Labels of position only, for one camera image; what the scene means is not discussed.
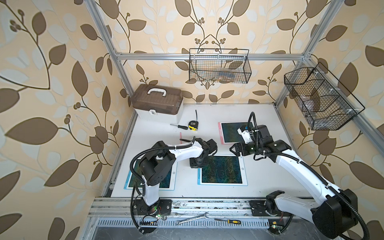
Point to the right black wire basket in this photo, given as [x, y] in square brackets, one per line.
[325, 102]

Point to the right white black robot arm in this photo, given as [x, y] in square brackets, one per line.
[332, 210]

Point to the back black wire basket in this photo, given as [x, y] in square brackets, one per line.
[225, 66]

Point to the silver wrench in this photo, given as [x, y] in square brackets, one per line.
[203, 216]

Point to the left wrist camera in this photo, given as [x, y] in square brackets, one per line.
[211, 147]

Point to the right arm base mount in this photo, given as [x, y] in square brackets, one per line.
[279, 222]

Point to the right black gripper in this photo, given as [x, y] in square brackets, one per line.
[242, 145]

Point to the pink writing tablet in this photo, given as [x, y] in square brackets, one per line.
[229, 132]

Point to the right blue writing tablet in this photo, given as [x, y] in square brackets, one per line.
[223, 171]

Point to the yellow black handle screwdriver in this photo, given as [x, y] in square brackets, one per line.
[229, 221]

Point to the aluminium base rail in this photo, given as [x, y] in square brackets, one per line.
[115, 212]

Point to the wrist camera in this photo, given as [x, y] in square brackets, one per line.
[211, 147]
[253, 133]

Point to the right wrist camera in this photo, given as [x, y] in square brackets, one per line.
[253, 133]

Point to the black wire basket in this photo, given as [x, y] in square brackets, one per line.
[225, 66]
[325, 102]

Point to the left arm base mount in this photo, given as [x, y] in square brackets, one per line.
[146, 218]

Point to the brown lid white toolbox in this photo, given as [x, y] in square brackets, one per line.
[158, 104]

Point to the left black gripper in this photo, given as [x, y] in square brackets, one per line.
[194, 165]

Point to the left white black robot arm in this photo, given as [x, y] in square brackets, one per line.
[153, 165]

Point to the yellow black tape measure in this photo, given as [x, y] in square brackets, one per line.
[193, 125]

